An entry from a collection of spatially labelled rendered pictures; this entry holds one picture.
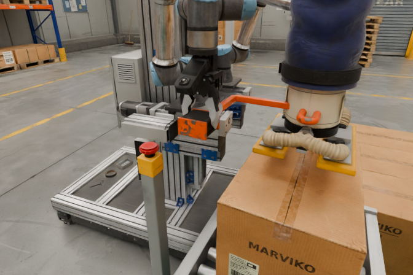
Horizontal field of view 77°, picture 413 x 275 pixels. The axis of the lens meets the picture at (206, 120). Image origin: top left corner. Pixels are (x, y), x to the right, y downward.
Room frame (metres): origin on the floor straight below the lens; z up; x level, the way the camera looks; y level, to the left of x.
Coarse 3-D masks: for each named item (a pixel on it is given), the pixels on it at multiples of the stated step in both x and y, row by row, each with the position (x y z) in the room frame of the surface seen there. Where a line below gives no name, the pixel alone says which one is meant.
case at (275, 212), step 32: (256, 160) 0.86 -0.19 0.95; (288, 160) 0.86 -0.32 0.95; (224, 192) 0.67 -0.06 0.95; (256, 192) 0.67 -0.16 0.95; (288, 192) 0.67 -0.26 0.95; (320, 192) 0.67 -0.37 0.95; (352, 192) 0.67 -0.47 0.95; (224, 224) 0.62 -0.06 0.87; (256, 224) 0.57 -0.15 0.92; (288, 224) 0.54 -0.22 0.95; (320, 224) 0.54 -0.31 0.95; (352, 224) 0.54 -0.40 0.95; (224, 256) 0.62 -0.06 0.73; (256, 256) 0.57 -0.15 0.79; (288, 256) 0.53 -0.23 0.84; (320, 256) 0.49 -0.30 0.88; (352, 256) 0.46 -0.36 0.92
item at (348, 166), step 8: (344, 128) 0.80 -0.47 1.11; (352, 128) 0.85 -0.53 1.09; (352, 136) 0.79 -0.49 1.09; (352, 144) 0.73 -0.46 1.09; (352, 152) 0.68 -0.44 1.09; (320, 160) 0.63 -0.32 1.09; (328, 160) 0.63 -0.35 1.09; (336, 160) 0.63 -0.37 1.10; (344, 160) 0.63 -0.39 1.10; (352, 160) 0.63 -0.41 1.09; (328, 168) 0.61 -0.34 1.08; (336, 168) 0.60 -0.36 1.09; (344, 168) 0.60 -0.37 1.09; (352, 168) 0.59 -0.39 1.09
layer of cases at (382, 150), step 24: (360, 144) 1.74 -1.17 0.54; (384, 144) 1.74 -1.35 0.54; (408, 144) 1.74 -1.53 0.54; (384, 168) 1.41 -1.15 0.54; (408, 168) 1.41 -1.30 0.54; (384, 192) 1.18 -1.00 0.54; (408, 192) 1.18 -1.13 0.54; (384, 216) 1.01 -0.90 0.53; (408, 216) 0.99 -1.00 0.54; (384, 240) 1.00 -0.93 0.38; (408, 240) 0.96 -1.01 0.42; (384, 264) 0.98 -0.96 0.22; (408, 264) 0.94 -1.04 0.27
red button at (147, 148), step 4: (144, 144) 0.82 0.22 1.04; (148, 144) 0.82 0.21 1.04; (152, 144) 0.82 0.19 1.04; (156, 144) 0.82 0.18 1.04; (140, 148) 0.81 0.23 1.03; (144, 148) 0.80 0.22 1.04; (148, 148) 0.80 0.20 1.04; (152, 148) 0.80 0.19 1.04; (156, 148) 0.81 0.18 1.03; (144, 152) 0.78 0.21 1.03; (148, 152) 0.78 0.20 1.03; (152, 152) 0.79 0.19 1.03; (144, 156) 0.81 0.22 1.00; (148, 156) 0.80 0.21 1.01; (152, 156) 0.80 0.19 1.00
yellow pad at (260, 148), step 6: (282, 114) 0.98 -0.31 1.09; (276, 132) 0.77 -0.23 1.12; (282, 132) 0.81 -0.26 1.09; (288, 132) 0.81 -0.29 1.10; (258, 144) 0.73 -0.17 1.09; (264, 144) 0.72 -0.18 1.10; (258, 150) 0.71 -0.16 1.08; (264, 150) 0.70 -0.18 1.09; (270, 150) 0.69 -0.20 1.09; (276, 150) 0.69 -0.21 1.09; (282, 150) 0.69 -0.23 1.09; (270, 156) 0.69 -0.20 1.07; (276, 156) 0.68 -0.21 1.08; (282, 156) 0.67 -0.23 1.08
